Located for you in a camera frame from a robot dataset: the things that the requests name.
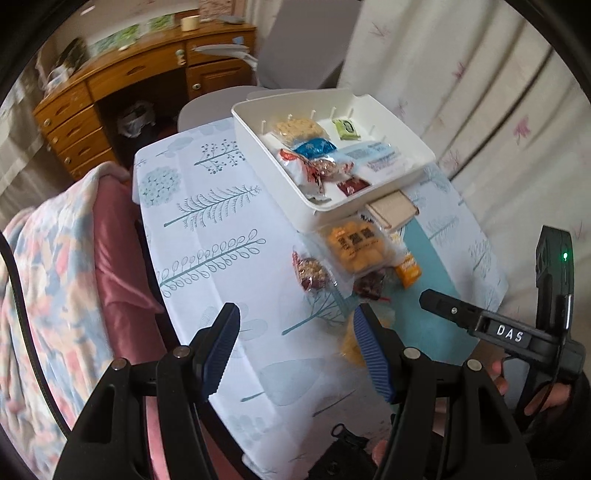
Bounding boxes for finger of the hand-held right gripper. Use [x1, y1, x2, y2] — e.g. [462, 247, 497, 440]
[419, 289, 481, 335]

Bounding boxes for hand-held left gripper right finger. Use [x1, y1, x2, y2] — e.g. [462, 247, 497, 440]
[353, 302, 525, 480]

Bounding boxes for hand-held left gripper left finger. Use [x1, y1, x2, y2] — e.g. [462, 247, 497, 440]
[51, 302, 242, 480]

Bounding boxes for orange cracker packet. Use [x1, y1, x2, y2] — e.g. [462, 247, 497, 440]
[393, 256, 424, 290]

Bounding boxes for clear bread bun bag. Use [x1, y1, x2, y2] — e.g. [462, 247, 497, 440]
[316, 217, 402, 280]

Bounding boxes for kraft paper snack packet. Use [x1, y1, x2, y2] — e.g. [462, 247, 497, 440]
[365, 191, 420, 230]

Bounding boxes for white plastic bin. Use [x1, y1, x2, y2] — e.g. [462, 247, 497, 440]
[231, 89, 437, 233]

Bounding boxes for large white snack bag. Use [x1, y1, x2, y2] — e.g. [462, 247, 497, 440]
[335, 141, 402, 178]

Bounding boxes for white red-edged snack packet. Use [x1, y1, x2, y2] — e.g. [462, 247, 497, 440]
[277, 148, 326, 201]

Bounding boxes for green snack packet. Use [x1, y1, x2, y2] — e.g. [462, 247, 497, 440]
[331, 117, 363, 140]

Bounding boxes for clear puffed rice packet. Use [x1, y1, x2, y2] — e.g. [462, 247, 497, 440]
[272, 117, 329, 148]

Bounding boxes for person's right hand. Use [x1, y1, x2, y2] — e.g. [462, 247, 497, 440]
[489, 360, 573, 418]

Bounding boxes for yellow snack bag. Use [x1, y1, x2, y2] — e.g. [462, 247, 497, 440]
[339, 309, 398, 370]

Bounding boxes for dark red date packet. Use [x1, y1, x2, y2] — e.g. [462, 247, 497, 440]
[353, 270, 389, 301]

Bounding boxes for tree print tablecloth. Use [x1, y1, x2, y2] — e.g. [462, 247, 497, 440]
[131, 117, 509, 480]

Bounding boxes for black fabric pouch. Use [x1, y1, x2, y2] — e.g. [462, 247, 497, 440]
[316, 422, 375, 480]

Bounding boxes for clear nut packet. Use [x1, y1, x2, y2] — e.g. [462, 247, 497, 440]
[292, 249, 334, 292]
[311, 156, 354, 181]

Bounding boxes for pink quilt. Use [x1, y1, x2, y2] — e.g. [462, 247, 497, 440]
[92, 180, 241, 480]

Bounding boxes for dark red square packet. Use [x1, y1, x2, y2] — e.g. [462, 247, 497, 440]
[336, 176, 371, 198]

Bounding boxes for floral blanket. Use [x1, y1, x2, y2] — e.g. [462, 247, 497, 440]
[0, 161, 153, 462]

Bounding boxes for blue snack packet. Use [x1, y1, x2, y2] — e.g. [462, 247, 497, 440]
[293, 137, 338, 160]

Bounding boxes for white flower print curtain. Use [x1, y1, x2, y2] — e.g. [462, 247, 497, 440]
[337, 0, 591, 324]

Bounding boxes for waste bin with bag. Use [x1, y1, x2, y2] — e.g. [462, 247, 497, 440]
[117, 102, 155, 139]

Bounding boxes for white lace cover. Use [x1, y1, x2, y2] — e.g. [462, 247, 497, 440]
[0, 83, 75, 217]

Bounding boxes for wooden desk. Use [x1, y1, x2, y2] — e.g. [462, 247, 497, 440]
[32, 21, 257, 181]

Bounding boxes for grey office chair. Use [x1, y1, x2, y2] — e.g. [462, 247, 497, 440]
[178, 0, 363, 132]

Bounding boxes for green patterned papers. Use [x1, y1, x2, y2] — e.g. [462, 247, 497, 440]
[88, 14, 176, 54]

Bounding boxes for black cable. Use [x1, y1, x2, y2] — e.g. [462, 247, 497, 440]
[0, 231, 61, 416]

